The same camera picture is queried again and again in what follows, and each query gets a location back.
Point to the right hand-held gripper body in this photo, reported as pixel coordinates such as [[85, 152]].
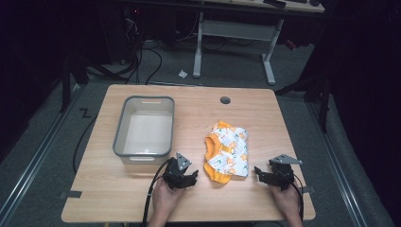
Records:
[[282, 173]]

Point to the black metal stand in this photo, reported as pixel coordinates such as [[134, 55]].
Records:
[[323, 104], [66, 85]]

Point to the white plastic bin grey rim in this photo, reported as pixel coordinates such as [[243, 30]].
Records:
[[148, 130]]

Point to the white metal desk frame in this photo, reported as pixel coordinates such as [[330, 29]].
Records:
[[235, 30]]

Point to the person's right hand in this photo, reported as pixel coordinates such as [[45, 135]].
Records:
[[285, 201]]

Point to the orange floral baby garment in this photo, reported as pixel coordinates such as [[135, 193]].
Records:
[[228, 151]]

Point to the crumpled white paper scrap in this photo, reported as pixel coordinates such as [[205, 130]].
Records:
[[182, 74]]

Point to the black computer mouse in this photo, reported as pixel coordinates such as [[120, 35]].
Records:
[[315, 2]]

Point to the metal floor rail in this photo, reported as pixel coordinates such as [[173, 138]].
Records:
[[34, 157], [337, 167]]

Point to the person's left hand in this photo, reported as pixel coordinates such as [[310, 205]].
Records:
[[165, 198]]

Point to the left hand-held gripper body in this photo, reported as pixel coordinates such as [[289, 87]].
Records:
[[175, 171]]

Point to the black tape strip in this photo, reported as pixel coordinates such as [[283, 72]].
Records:
[[72, 194], [309, 189]]

